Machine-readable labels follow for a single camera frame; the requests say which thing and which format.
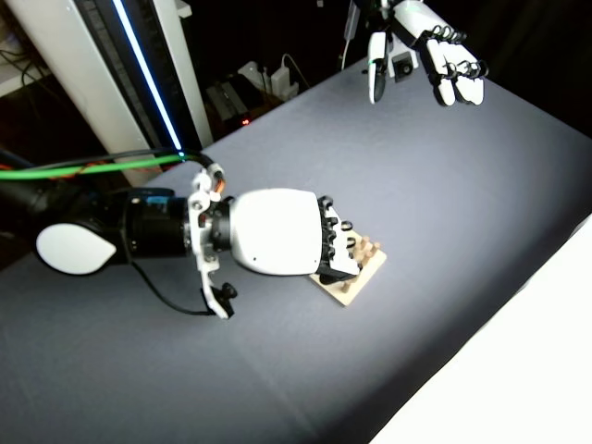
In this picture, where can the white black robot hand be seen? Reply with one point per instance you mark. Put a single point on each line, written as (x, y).
(277, 231)
(451, 60)

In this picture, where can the white column with blue light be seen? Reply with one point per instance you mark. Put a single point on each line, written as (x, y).
(120, 69)

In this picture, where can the white power adapter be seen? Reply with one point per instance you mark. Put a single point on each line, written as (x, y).
(284, 78)

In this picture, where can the white board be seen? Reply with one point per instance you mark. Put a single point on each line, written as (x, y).
(518, 361)

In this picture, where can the grey table cloth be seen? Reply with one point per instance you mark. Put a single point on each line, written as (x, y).
(370, 185)

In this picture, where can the wooden peg board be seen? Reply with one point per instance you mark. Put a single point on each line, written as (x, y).
(358, 277)

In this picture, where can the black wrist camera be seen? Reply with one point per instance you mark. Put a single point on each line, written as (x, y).
(403, 66)

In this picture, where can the white box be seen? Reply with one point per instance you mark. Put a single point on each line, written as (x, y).
(252, 74)

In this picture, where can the black power strip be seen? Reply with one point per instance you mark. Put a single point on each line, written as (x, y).
(229, 102)

